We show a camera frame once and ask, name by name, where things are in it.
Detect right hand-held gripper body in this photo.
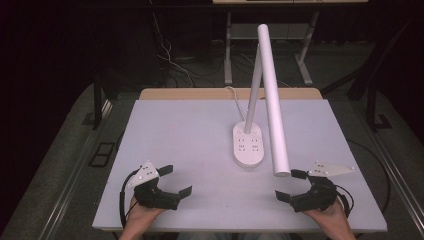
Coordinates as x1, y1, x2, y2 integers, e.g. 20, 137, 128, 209
288, 160, 356, 214

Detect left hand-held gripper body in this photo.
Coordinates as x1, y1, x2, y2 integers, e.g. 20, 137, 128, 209
126, 161, 180, 211

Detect white desk lamp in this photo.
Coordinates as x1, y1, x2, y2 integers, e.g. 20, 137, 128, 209
232, 23, 292, 178

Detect person's left hand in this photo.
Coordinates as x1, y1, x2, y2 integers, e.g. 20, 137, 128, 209
124, 196, 166, 232

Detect person's right hand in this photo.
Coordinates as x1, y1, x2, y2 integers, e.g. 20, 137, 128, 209
304, 199, 352, 232

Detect white table mat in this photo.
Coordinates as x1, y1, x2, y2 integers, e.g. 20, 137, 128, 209
92, 98, 389, 234

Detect black metal stand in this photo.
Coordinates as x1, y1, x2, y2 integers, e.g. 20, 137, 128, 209
81, 72, 114, 131
321, 13, 424, 132

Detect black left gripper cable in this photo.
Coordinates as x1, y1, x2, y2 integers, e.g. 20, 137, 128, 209
118, 169, 140, 230

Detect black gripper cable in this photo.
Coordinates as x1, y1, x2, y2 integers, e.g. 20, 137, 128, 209
118, 169, 140, 230
334, 184, 356, 218

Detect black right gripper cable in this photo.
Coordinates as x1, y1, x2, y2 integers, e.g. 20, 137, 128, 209
334, 184, 356, 218

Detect black floor frame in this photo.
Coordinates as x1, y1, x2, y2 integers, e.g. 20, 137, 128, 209
87, 141, 116, 168

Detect long black floor cable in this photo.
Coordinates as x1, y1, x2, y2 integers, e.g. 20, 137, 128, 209
346, 139, 392, 215

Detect white lamp cable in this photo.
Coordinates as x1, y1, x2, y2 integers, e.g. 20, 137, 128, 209
224, 85, 247, 123

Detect white floor cable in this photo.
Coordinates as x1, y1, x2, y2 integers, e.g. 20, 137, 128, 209
148, 0, 197, 88

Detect white metal desk frame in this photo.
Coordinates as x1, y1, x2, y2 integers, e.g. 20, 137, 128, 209
212, 0, 370, 87

